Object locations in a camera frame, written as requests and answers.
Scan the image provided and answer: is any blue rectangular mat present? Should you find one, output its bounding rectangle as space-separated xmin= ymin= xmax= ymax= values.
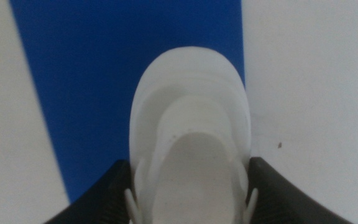
xmin=9 ymin=0 xmax=246 ymax=203

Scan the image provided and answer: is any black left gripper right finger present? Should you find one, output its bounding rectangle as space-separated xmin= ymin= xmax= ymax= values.
xmin=247 ymin=156 xmax=354 ymax=224

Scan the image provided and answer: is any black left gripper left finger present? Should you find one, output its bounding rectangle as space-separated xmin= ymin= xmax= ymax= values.
xmin=43 ymin=159 xmax=134 ymax=224

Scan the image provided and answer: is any white strapped toy shoe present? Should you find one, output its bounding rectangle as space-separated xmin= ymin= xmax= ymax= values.
xmin=124 ymin=45 xmax=259 ymax=224

